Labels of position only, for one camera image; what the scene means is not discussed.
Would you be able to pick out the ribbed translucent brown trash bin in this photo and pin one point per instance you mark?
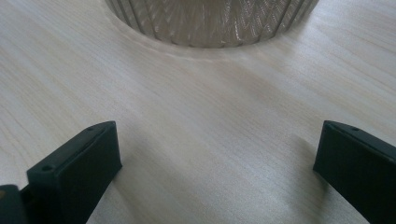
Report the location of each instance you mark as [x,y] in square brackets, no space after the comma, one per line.
[211,21]

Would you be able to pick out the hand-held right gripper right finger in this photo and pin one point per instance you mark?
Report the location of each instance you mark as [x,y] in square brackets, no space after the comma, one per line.
[358,168]

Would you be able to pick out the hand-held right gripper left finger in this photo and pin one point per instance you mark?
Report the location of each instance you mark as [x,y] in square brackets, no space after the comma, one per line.
[74,174]

